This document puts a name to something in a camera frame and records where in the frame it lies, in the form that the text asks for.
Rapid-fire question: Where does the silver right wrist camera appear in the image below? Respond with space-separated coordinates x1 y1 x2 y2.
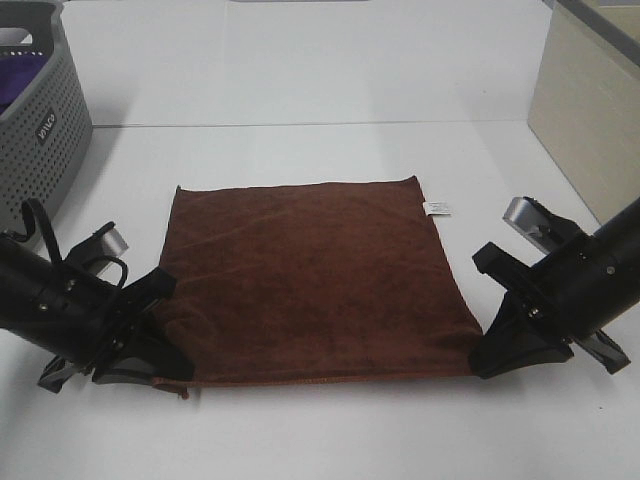
503 196 582 255

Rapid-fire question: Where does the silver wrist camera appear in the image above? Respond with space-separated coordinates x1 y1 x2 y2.
65 221 129 276
503 196 582 255

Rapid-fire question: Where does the grey perforated laundry basket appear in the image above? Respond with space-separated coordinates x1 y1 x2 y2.
1 1 93 230

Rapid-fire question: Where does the purple cloth in basket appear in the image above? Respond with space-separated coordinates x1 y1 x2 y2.
0 55 47 113

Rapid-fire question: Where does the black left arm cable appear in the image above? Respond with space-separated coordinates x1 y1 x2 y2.
18 197 127 301

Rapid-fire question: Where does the beige storage bin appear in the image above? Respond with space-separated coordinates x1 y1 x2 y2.
528 1 639 224

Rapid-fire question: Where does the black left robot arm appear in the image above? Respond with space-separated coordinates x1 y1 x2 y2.
1 236 195 393

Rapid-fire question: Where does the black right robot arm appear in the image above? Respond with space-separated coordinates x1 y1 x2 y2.
468 197 639 379

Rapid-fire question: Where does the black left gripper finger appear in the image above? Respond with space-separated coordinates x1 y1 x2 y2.
92 321 195 386
121 267 176 318

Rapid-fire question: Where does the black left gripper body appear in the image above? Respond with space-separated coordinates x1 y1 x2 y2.
37 275 150 393

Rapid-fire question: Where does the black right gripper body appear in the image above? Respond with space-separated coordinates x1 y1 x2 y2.
531 233 629 374

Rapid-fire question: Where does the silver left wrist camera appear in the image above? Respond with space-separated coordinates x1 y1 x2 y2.
65 221 129 276

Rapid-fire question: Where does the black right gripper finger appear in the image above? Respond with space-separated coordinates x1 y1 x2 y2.
472 242 536 295
471 292 573 379

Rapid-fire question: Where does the brown towel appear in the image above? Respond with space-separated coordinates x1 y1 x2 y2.
153 177 482 392

